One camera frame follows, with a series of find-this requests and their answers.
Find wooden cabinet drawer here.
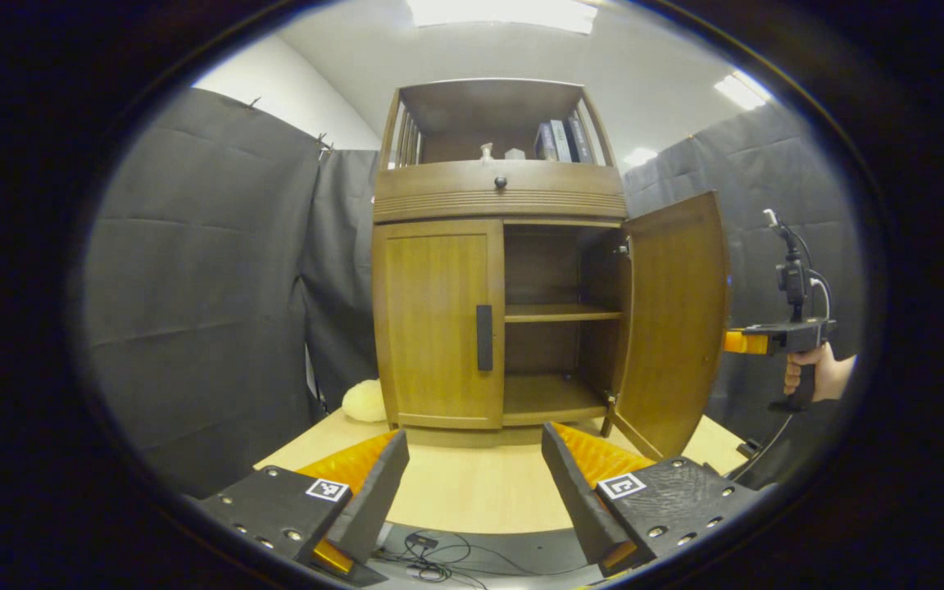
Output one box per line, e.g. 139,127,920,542
373,160,629,225

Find wooden double-door shoe cabinet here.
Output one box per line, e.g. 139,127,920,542
371,78,731,461

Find wooden shoe cabinet door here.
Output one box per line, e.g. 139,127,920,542
608,191,731,461
371,219,507,431

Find cream fluffy object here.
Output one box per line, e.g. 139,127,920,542
342,379,391,424

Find black backdrop cloth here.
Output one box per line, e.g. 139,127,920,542
79,86,866,501

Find black door handle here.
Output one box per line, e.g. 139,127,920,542
476,305,494,372

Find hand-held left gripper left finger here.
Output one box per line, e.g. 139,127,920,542
197,428,411,586

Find tangled black cables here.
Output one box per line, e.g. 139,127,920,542
378,531,522,588

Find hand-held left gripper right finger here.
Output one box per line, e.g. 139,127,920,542
539,421,760,579

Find wooden cabinet shelf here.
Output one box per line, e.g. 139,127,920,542
505,303,624,324

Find long ceiling light panel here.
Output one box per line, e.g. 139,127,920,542
405,0,600,35

